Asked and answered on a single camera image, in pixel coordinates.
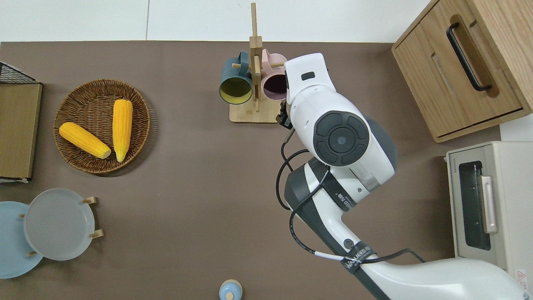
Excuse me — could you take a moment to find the black cabinet handle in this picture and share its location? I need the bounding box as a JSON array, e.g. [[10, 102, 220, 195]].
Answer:
[[446, 22, 493, 92]]

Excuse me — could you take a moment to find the wooden plate rack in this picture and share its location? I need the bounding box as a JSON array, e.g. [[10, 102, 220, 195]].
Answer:
[[19, 196, 105, 257]]

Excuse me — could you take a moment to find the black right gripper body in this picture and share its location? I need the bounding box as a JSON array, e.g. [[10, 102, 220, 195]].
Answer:
[[278, 101, 293, 130]]

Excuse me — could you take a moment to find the wooden mug tree stand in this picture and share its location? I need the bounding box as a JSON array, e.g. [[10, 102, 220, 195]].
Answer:
[[229, 2, 285, 123]]

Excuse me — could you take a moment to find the grey plate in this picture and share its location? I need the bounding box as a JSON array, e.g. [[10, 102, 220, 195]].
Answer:
[[23, 188, 95, 261]]

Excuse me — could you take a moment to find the brown wicker basket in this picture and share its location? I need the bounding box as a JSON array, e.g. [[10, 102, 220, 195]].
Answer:
[[53, 79, 151, 174]]

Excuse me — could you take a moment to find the small blue round bell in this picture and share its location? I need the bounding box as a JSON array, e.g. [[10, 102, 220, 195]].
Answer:
[[219, 280, 243, 300]]

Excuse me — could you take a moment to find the dark blue mug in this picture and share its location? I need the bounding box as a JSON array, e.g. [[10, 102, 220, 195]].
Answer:
[[219, 51, 253, 105]]

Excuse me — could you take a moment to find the yellow corn cob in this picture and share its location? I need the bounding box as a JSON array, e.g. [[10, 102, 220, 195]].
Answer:
[[59, 122, 112, 159], [112, 99, 133, 163]]

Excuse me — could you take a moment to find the white toaster oven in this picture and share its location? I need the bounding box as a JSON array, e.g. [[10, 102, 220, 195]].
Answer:
[[445, 141, 533, 288]]

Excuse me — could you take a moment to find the white oven door handle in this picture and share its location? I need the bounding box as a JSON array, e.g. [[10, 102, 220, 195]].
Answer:
[[481, 175, 498, 234]]

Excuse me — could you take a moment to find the wire grid wooden shelf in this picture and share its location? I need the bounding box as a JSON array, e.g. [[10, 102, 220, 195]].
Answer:
[[0, 61, 43, 183]]

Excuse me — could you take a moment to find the light blue plate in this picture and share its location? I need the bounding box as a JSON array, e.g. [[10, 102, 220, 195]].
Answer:
[[0, 201, 43, 279]]

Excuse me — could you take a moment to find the pink mug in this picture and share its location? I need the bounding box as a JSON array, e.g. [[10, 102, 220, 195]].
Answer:
[[261, 49, 289, 101]]

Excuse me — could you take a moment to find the wooden cabinet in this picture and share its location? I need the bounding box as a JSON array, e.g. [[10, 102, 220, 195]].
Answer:
[[391, 0, 533, 143]]

